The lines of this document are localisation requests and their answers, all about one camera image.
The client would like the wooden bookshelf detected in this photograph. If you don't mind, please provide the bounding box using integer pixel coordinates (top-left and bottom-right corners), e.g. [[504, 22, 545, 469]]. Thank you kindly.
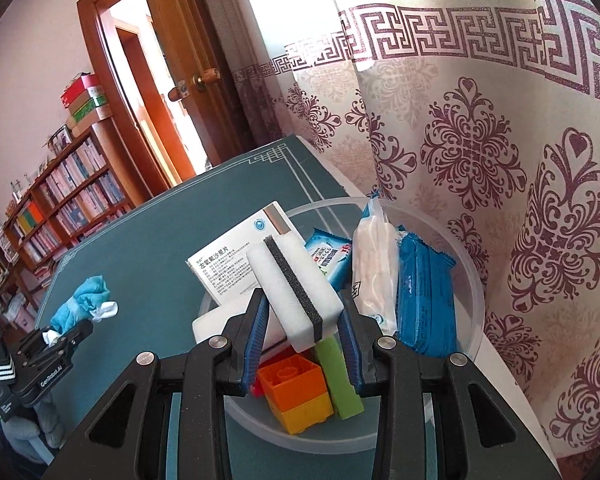
[[2, 125, 141, 281]]

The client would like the wooden door frame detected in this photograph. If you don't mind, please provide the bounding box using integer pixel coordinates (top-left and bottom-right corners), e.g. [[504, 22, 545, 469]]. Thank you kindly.
[[76, 0, 206, 201]]

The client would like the plain blue snack packet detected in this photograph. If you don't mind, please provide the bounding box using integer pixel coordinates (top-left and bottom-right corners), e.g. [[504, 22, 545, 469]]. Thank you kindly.
[[396, 232, 457, 358]]

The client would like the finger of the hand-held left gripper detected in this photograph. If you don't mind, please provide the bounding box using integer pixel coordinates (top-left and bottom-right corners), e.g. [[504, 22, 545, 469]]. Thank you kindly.
[[15, 320, 95, 368]]

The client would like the orange and yellow toy block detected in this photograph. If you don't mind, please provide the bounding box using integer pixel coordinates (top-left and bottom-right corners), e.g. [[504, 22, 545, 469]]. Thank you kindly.
[[257, 352, 335, 435]]

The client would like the person's left hand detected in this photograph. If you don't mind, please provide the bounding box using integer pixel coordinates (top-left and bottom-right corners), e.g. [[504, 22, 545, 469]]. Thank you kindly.
[[0, 395, 66, 456]]

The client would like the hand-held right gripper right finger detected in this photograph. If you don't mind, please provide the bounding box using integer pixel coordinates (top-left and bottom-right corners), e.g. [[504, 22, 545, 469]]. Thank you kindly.
[[337, 290, 563, 480]]

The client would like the blue cracker packet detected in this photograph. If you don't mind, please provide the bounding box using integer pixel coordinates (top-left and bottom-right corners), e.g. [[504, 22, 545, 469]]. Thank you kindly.
[[305, 229, 353, 291]]

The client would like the cotton swab bag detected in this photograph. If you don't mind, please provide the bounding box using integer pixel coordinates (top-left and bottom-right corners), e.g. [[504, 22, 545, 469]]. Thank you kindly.
[[351, 195, 401, 338]]

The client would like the green toy block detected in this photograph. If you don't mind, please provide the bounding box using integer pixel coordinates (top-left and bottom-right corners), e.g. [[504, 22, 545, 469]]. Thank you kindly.
[[314, 335, 365, 420]]

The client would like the patterned white curtain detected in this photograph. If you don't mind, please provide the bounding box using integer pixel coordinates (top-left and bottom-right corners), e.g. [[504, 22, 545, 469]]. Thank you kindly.
[[230, 0, 600, 461]]

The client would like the blue cloth with white tag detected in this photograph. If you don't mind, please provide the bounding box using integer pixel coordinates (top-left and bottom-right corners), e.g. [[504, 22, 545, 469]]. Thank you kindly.
[[49, 275, 118, 346]]

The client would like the picture frame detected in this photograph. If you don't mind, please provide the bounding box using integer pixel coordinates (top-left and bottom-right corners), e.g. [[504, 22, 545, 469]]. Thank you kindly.
[[47, 127, 73, 153]]

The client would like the green gift box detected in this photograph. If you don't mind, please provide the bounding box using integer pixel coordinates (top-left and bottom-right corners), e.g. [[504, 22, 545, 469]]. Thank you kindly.
[[69, 87, 112, 126]]

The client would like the wooden door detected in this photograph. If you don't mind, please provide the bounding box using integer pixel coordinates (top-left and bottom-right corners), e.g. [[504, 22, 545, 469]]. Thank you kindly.
[[135, 0, 253, 166]]

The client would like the teal table mat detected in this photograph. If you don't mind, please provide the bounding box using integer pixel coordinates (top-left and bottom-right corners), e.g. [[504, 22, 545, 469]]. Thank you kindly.
[[32, 135, 561, 480]]

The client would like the white sponge with black stripe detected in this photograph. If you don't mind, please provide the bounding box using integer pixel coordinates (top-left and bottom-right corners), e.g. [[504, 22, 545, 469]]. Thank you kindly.
[[192, 290, 286, 356], [246, 230, 344, 353]]

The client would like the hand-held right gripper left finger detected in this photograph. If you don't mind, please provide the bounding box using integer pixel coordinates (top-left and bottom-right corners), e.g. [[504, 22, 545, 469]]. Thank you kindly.
[[42, 289, 270, 480]]

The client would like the clear plastic bowl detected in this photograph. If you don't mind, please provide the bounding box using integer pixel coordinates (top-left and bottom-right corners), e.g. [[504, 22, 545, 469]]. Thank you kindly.
[[195, 199, 486, 455]]

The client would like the white medicine box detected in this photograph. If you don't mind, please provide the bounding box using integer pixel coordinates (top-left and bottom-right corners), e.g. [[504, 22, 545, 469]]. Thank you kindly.
[[187, 201, 301, 306]]

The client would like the red gift box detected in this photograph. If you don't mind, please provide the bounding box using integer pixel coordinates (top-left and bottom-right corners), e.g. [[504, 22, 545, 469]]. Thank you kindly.
[[61, 74, 98, 108]]

